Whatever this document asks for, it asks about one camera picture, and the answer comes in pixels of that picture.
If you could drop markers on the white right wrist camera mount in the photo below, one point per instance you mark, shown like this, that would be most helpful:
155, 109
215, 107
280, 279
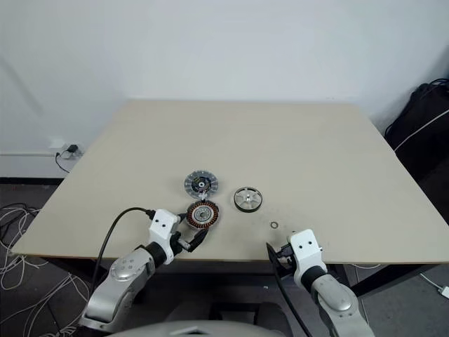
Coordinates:
306, 245

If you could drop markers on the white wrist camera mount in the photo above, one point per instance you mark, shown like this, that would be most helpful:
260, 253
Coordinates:
163, 224
306, 245

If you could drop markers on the black bag with white stripe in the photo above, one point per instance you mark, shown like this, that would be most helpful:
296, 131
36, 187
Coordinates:
421, 133

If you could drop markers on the black table frame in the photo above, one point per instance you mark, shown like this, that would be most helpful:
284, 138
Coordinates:
382, 277

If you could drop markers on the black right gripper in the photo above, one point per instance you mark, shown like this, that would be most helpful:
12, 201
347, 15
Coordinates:
286, 254

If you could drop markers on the silver wheel with black tire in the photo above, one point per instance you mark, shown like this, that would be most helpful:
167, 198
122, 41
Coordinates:
248, 199

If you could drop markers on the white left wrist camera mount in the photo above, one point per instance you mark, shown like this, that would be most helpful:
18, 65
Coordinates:
163, 224

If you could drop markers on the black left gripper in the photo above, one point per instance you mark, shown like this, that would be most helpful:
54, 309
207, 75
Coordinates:
180, 238

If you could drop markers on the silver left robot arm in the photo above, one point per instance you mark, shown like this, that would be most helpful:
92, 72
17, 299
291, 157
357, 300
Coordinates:
122, 270

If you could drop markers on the round disc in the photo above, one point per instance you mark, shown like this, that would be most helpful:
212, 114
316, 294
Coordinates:
201, 183

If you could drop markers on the black power adapter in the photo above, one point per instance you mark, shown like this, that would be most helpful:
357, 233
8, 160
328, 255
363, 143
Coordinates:
72, 149

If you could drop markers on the motor stator with copper coils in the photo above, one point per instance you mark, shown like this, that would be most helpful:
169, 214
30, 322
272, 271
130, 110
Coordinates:
204, 216

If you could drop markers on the small metal washer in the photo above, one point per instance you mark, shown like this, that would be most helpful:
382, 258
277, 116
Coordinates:
271, 225

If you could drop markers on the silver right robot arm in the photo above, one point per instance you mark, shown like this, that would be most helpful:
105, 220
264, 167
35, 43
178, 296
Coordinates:
333, 295

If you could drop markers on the grey robot body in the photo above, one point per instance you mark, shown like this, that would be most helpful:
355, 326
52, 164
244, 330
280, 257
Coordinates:
196, 328

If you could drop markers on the white power strip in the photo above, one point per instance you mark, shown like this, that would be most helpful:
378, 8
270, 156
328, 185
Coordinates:
443, 290

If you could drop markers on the white wall socket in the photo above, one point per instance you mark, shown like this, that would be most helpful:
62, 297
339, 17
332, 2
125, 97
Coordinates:
56, 143

